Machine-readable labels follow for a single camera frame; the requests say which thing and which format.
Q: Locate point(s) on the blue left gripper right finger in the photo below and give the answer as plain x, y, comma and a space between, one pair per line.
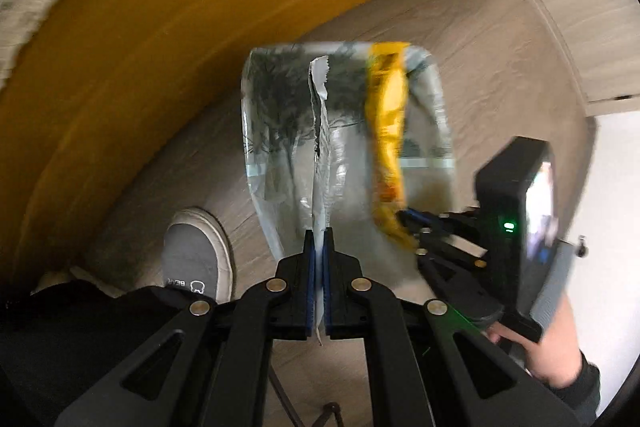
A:
326, 257

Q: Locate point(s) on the green white snack bag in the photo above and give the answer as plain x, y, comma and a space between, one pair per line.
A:
317, 75

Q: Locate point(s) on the person's right hand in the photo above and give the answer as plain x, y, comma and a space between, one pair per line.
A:
556, 359

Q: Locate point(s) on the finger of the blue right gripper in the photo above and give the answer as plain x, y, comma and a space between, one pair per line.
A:
417, 222

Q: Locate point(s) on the black right sleeve forearm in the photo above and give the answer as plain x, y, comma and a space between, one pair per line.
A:
583, 394

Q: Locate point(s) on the grey sneaker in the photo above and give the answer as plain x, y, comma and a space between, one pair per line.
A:
196, 255

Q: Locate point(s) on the yellow snack bag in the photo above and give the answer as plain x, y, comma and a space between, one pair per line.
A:
385, 109

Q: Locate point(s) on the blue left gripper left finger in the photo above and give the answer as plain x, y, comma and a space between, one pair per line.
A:
309, 257

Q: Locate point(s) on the clear trash bag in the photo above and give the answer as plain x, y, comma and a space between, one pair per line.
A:
278, 132

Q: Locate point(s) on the wooden bed frame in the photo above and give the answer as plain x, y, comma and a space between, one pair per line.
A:
91, 89

